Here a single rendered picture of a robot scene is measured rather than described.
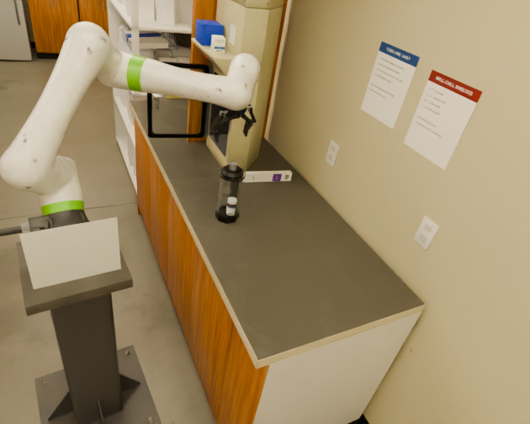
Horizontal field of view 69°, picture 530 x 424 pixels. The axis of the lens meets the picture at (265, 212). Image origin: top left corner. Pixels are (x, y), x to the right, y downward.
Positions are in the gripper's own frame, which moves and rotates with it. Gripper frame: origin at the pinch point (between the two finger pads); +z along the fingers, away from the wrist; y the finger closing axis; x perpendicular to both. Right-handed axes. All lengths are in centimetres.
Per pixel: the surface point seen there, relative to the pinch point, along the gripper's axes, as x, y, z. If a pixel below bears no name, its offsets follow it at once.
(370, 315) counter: 90, -16, -1
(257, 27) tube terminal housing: -30.6, -20.7, -27.8
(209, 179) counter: -2.0, 5.9, 33.2
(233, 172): 19.9, 7.5, -2.2
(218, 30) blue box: -46, -11, -16
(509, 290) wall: 102, -46, -30
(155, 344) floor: 48, 50, 109
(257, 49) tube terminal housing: -27.2, -20.9, -19.7
